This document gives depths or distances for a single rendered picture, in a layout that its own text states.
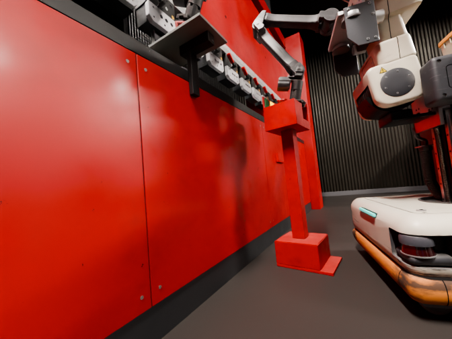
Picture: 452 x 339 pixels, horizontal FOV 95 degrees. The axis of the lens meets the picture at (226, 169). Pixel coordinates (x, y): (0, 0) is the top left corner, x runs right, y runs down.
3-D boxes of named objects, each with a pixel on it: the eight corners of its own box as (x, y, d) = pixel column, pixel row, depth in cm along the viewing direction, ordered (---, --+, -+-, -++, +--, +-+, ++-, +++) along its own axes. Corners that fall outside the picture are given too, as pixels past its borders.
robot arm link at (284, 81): (303, 64, 106) (301, 75, 114) (280, 64, 109) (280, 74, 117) (300, 85, 104) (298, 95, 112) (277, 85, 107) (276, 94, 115)
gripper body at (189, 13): (175, 18, 83) (179, -2, 82) (192, 33, 92) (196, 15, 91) (186, 18, 80) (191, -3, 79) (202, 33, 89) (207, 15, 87)
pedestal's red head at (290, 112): (296, 123, 94) (292, 85, 95) (265, 131, 104) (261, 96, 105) (310, 130, 110) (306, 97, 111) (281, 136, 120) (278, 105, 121)
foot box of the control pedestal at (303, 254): (333, 276, 85) (329, 246, 86) (276, 266, 100) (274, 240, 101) (342, 259, 101) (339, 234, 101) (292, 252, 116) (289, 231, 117)
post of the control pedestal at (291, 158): (305, 239, 99) (292, 128, 103) (292, 238, 102) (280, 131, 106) (308, 236, 104) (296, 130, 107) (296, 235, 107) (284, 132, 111)
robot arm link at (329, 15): (256, 6, 119) (257, 21, 128) (250, 26, 117) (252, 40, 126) (341, 7, 107) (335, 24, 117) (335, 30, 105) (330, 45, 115)
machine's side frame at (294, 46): (321, 209, 254) (298, 31, 270) (257, 210, 299) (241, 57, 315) (323, 206, 275) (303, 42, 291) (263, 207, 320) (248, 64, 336)
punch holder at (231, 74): (228, 77, 133) (226, 52, 134) (217, 81, 137) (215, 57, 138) (239, 85, 145) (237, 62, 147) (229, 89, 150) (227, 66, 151)
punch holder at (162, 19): (149, 17, 82) (146, -22, 83) (136, 27, 86) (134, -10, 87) (177, 38, 95) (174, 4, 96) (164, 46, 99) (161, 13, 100)
